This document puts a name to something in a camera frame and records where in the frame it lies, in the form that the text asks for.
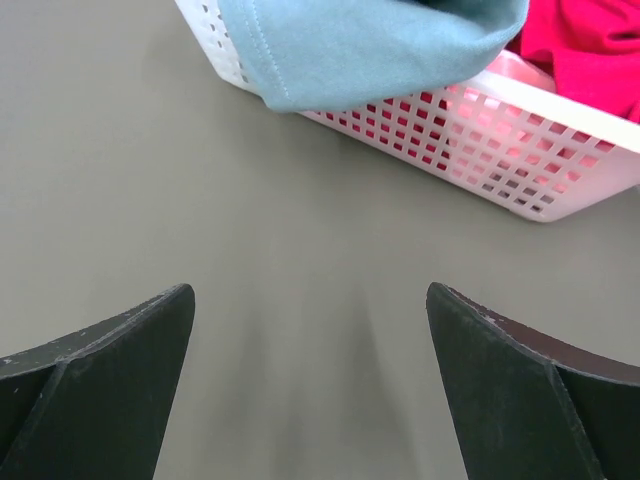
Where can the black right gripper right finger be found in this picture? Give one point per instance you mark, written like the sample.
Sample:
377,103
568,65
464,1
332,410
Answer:
526,405

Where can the grey-blue t shirt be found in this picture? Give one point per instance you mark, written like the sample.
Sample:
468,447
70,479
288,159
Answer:
339,55

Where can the red t shirt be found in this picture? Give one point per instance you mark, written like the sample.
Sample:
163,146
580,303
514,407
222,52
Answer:
590,48

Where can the white plastic laundry basket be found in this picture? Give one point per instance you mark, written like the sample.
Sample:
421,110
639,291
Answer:
505,134

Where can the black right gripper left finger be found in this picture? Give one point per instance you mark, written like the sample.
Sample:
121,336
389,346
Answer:
94,404

